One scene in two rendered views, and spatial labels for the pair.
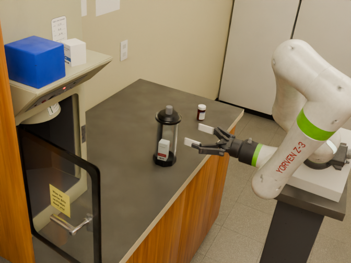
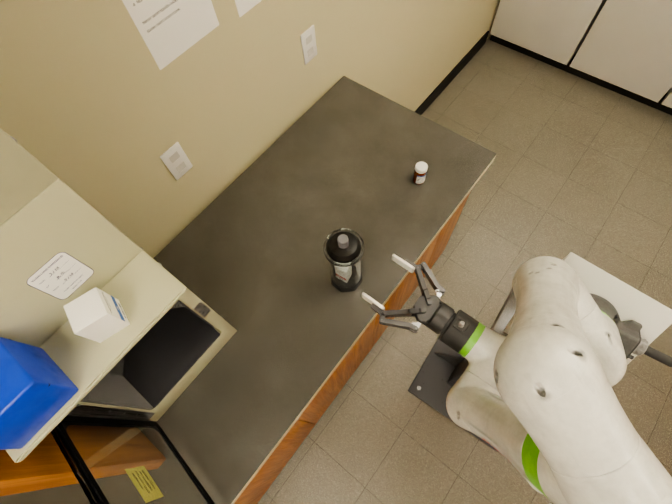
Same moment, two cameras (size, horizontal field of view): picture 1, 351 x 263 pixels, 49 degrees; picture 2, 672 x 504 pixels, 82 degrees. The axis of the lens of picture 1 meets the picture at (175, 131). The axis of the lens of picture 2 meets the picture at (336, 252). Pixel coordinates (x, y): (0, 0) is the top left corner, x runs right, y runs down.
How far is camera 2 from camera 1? 0.99 m
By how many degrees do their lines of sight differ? 36
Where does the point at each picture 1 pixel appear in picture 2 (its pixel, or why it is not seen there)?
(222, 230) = (447, 264)
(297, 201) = not seen: hidden behind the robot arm
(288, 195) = not seen: hidden behind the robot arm
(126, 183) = (286, 324)
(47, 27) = (26, 295)
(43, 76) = (19, 437)
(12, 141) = (25, 486)
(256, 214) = (497, 243)
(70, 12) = (72, 238)
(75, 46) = (87, 327)
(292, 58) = (537, 415)
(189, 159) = (382, 277)
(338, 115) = not seen: outside the picture
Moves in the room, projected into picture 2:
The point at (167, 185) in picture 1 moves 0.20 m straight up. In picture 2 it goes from (341, 331) to (338, 312)
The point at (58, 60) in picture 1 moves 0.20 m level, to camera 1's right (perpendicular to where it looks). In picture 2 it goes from (40, 400) to (177, 443)
